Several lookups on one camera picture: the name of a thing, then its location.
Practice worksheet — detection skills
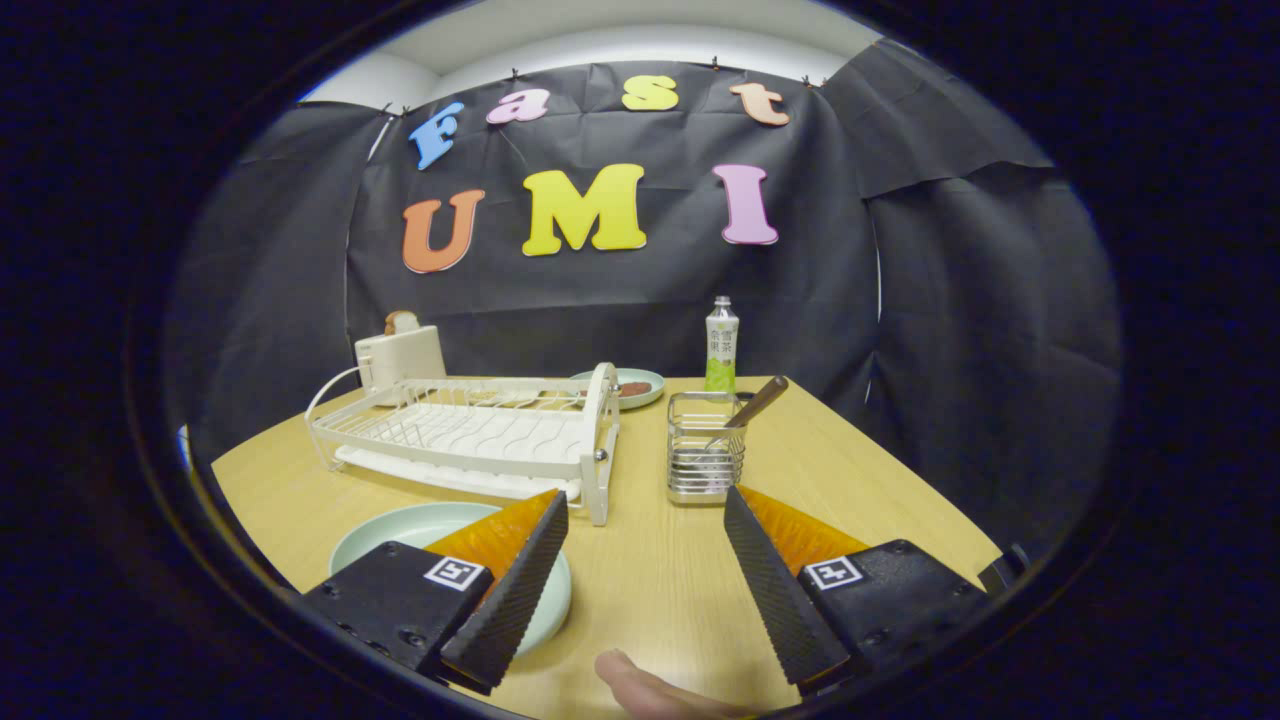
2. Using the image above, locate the brown-handled spoon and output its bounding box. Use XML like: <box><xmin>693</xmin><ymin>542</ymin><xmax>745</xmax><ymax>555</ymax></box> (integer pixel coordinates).
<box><xmin>698</xmin><ymin>375</ymin><xmax>791</xmax><ymax>456</ymax></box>

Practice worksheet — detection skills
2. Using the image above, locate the white toaster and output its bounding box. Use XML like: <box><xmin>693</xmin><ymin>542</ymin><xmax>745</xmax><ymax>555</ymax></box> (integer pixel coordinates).
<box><xmin>354</xmin><ymin>324</ymin><xmax>448</xmax><ymax>406</ymax></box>

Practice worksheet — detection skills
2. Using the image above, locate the small plate with food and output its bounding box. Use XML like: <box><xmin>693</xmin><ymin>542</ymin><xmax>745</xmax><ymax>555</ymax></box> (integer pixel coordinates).
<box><xmin>569</xmin><ymin>367</ymin><xmax>667</xmax><ymax>411</ymax></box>

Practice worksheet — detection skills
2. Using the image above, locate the metal wire basket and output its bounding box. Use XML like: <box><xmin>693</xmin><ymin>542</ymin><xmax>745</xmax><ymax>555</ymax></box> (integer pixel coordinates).
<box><xmin>665</xmin><ymin>391</ymin><xmax>749</xmax><ymax>506</ymax></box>

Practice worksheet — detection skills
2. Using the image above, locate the pale green plate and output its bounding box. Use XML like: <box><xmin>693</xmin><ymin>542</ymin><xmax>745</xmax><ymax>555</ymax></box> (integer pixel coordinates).
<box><xmin>329</xmin><ymin>501</ymin><xmax>574</xmax><ymax>658</ymax></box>

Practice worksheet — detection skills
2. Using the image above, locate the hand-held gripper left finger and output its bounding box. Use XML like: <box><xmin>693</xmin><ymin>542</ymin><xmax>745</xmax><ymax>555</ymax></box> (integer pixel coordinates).
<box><xmin>300</xmin><ymin>489</ymin><xmax>570</xmax><ymax>696</ymax></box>

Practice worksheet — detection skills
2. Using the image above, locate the green label drink bottle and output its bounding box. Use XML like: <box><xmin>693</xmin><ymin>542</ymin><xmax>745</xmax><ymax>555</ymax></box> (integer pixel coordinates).
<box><xmin>704</xmin><ymin>296</ymin><xmax>742</xmax><ymax>393</ymax></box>

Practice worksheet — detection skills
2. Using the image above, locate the white wire dish rack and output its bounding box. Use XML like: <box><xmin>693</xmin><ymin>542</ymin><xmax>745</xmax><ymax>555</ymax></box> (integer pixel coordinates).
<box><xmin>304</xmin><ymin>361</ymin><xmax>622</xmax><ymax>528</ymax></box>

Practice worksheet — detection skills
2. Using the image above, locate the black backdrop cloth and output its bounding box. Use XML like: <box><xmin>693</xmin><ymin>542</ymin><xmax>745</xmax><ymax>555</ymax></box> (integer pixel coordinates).
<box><xmin>165</xmin><ymin>38</ymin><xmax>1126</xmax><ymax>561</ymax></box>

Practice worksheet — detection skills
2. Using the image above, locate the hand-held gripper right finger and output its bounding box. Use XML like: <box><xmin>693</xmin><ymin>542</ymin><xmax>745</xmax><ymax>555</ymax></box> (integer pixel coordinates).
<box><xmin>722</xmin><ymin>485</ymin><xmax>993</xmax><ymax>698</ymax></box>

